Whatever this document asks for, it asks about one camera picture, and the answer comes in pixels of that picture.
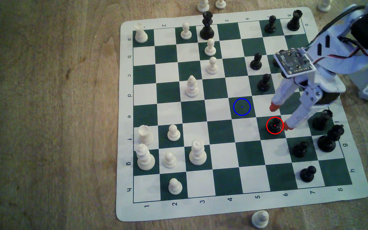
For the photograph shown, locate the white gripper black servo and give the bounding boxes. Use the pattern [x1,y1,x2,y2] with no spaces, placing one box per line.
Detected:
[269,65,346,131]

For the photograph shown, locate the black rook chess piece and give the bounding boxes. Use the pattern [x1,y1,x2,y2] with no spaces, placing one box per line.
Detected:
[287,10,303,32]
[312,109,333,131]

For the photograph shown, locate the black king chess piece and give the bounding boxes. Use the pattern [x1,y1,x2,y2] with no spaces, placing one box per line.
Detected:
[317,124,344,153]

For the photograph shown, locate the white pawn chess piece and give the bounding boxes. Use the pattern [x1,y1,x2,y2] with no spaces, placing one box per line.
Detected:
[251,210,270,229]
[204,39,217,56]
[168,178,183,195]
[164,152,178,169]
[167,124,181,142]
[181,22,192,40]
[206,56,219,75]

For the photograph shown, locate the white bishop chess piece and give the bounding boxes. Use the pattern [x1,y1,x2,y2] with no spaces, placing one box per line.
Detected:
[185,76,200,98]

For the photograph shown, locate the green white chess mat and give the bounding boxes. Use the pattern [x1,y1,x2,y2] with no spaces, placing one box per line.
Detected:
[116,7,368,222]

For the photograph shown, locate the white queen chess piece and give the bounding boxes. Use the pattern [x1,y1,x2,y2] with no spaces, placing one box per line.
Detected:
[189,139,207,165]

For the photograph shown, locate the black queen chess piece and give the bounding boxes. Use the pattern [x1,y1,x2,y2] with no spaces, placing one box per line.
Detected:
[200,11,215,40]

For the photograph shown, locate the white rook chess piece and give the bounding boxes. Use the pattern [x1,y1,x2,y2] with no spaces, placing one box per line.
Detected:
[138,125,154,146]
[134,22,148,43]

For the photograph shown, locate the white king chess piece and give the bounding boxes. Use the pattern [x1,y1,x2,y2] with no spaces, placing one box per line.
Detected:
[137,143,156,171]

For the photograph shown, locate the camera circuit board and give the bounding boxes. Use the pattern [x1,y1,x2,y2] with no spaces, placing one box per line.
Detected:
[273,48,317,79]

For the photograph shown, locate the black camera cable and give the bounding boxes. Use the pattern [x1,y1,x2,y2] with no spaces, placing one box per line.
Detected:
[307,5,358,50]

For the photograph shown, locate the red black servo wires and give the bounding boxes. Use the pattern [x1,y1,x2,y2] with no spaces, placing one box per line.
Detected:
[328,35,368,96]

